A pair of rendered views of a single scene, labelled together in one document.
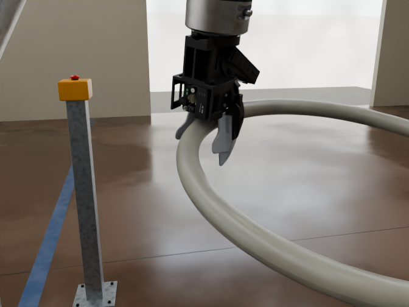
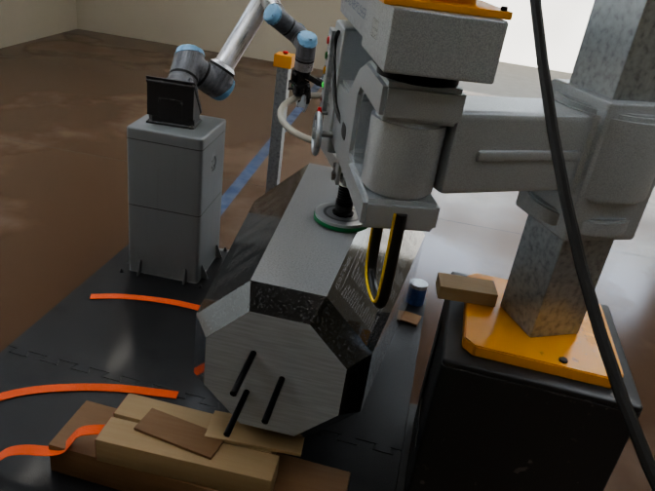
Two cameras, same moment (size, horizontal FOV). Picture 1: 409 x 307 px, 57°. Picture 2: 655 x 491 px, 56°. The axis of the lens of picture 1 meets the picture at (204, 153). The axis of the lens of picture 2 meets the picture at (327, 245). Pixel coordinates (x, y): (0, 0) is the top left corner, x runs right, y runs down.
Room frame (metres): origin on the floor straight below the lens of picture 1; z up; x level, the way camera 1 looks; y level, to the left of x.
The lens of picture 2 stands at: (-2.19, -1.13, 1.88)
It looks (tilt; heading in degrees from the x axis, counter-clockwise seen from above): 27 degrees down; 18
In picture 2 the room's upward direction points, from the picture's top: 8 degrees clockwise
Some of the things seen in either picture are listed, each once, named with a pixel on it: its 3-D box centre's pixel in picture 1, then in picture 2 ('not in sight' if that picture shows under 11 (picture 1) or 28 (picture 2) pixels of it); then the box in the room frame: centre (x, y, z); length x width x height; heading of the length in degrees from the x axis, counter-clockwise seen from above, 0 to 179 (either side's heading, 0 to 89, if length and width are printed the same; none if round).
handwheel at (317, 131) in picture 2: not in sight; (327, 134); (-0.26, -0.46, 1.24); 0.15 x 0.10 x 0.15; 28
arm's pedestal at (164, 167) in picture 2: not in sight; (176, 196); (0.53, 0.64, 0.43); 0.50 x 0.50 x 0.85; 12
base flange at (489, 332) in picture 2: not in sight; (536, 323); (-0.24, -1.30, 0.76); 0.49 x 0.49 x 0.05; 9
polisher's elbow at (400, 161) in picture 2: not in sight; (403, 150); (-0.68, -0.82, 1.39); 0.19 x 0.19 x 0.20
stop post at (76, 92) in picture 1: (86, 197); (278, 132); (1.62, 0.55, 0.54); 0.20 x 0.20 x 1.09; 9
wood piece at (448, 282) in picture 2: not in sight; (466, 289); (-0.23, -1.04, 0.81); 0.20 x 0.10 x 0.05; 107
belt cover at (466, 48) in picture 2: not in sight; (397, 20); (-0.41, -0.67, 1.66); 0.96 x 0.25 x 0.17; 28
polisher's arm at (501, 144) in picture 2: not in sight; (545, 143); (-0.38, -1.15, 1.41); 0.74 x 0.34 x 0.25; 133
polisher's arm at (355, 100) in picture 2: not in sight; (376, 132); (-0.45, -0.68, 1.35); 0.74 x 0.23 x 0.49; 28
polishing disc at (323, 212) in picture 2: not in sight; (342, 214); (-0.10, -0.51, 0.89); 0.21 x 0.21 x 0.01
